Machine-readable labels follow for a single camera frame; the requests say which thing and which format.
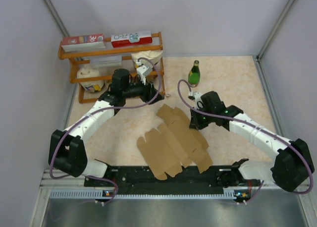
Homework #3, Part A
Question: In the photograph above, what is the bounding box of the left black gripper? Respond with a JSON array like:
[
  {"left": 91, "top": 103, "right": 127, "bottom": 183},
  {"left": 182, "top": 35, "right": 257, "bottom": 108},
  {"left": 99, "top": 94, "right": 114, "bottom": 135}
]
[{"left": 122, "top": 74, "right": 164, "bottom": 105}]

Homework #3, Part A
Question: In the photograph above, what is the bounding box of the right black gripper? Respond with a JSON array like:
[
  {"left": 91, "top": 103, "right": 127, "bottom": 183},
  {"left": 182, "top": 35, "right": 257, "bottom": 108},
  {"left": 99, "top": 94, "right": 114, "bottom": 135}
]
[{"left": 189, "top": 104, "right": 214, "bottom": 130}]

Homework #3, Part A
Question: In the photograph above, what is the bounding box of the brown cardboard box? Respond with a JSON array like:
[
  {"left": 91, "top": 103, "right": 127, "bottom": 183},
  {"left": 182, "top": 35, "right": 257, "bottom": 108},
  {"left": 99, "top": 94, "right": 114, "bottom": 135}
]
[{"left": 137, "top": 104, "right": 213, "bottom": 180}]

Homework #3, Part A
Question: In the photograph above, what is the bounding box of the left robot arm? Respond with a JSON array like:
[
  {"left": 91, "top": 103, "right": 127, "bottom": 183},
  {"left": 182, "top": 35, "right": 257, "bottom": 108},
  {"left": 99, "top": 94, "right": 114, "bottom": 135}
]
[{"left": 48, "top": 65, "right": 164, "bottom": 186}]

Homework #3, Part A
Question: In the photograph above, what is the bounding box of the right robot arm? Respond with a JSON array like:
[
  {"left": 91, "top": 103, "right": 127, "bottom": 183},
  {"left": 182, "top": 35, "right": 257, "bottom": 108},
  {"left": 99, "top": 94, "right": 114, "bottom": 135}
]
[{"left": 188, "top": 91, "right": 315, "bottom": 192}]

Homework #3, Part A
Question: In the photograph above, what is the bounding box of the clear plastic box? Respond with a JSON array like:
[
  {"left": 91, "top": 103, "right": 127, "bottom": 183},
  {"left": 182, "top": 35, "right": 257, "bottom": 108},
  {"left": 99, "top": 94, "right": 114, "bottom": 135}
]
[{"left": 89, "top": 55, "right": 122, "bottom": 68}]

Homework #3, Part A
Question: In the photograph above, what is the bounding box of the white bag upper shelf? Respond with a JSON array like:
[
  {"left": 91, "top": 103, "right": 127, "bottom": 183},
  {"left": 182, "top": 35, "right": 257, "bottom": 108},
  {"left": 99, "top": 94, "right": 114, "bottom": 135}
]
[{"left": 131, "top": 50, "right": 163, "bottom": 68}]

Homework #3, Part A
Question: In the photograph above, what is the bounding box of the white bag shelf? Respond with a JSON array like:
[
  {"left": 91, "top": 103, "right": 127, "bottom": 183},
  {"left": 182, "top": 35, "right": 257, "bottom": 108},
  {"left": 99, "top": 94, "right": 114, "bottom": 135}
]
[
  {"left": 76, "top": 64, "right": 109, "bottom": 94},
  {"left": 131, "top": 50, "right": 163, "bottom": 68}
]

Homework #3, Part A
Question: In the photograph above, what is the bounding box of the green glass bottle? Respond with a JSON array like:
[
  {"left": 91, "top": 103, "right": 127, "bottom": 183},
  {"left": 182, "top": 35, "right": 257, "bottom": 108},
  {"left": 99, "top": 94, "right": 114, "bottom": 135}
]
[{"left": 187, "top": 60, "right": 201, "bottom": 87}]

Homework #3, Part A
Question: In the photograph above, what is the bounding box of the red white carton right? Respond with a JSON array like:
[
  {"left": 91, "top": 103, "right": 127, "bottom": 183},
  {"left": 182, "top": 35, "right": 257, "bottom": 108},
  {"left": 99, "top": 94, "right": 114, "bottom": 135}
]
[{"left": 110, "top": 30, "right": 153, "bottom": 48}]

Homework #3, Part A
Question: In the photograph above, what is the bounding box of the red white carton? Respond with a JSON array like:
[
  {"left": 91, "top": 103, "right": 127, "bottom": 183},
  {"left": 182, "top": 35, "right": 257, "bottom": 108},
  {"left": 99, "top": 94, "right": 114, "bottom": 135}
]
[
  {"left": 110, "top": 30, "right": 153, "bottom": 48},
  {"left": 61, "top": 34, "right": 106, "bottom": 52}
]

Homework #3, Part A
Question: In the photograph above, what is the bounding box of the orange wooden shelf rack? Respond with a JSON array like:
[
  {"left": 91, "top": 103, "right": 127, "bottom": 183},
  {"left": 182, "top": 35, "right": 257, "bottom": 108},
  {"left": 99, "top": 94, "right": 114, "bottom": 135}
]
[{"left": 58, "top": 32, "right": 164, "bottom": 104}]

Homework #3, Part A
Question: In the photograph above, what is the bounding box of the white bag lower shelf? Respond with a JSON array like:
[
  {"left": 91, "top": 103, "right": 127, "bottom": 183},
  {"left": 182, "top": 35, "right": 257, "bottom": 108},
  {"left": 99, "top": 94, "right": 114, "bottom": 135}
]
[{"left": 76, "top": 64, "right": 109, "bottom": 94}]

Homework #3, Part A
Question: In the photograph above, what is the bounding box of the red white carton left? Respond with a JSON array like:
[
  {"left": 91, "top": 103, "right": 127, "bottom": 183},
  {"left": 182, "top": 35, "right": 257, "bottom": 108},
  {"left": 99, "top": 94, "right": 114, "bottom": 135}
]
[{"left": 61, "top": 34, "right": 106, "bottom": 52}]

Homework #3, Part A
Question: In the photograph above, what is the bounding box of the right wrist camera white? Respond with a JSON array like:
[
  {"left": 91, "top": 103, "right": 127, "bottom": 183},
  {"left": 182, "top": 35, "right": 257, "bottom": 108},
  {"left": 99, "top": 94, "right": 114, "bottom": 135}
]
[{"left": 188, "top": 91, "right": 204, "bottom": 111}]

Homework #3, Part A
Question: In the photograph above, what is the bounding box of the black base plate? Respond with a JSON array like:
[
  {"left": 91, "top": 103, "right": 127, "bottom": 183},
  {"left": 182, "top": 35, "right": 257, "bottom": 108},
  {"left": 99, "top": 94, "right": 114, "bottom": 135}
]
[{"left": 84, "top": 165, "right": 262, "bottom": 195}]

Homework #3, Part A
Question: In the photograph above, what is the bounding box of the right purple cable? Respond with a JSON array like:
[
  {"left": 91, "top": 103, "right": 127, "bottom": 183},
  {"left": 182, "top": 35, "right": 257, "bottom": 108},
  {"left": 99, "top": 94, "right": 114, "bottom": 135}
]
[{"left": 178, "top": 79, "right": 313, "bottom": 205}]

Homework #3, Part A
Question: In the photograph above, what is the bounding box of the purple cable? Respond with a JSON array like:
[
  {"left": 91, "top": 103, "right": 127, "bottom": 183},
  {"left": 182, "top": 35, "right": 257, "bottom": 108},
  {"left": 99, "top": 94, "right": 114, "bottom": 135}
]
[
  {"left": 49, "top": 57, "right": 165, "bottom": 205},
  {"left": 178, "top": 79, "right": 313, "bottom": 205}
]

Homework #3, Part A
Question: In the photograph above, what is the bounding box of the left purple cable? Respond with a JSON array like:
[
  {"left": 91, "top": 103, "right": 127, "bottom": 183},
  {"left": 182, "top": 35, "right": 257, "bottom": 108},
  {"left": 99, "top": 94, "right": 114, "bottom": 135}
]
[{"left": 49, "top": 57, "right": 165, "bottom": 205}]

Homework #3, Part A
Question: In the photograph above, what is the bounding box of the grey slotted cable duct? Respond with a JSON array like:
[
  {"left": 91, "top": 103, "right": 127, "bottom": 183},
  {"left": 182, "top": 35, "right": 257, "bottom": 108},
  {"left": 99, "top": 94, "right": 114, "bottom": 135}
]
[{"left": 50, "top": 189, "right": 250, "bottom": 200}]

